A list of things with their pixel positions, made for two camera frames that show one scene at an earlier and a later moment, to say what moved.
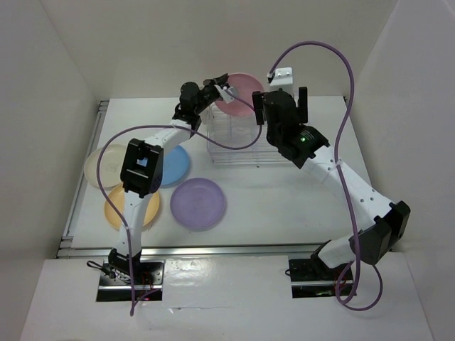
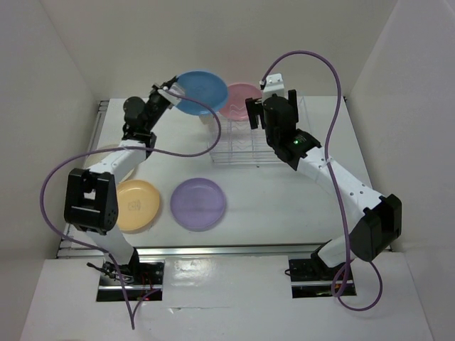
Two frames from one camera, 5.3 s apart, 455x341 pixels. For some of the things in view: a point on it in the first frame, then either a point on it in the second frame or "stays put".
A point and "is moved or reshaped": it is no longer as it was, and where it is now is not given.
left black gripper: x=218 y=81 → x=156 y=87
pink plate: x=243 y=86 is moved or reshaped
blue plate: x=175 y=165 is moved or reshaped
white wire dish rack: x=238 y=142 stays put
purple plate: x=197 y=204 stays put
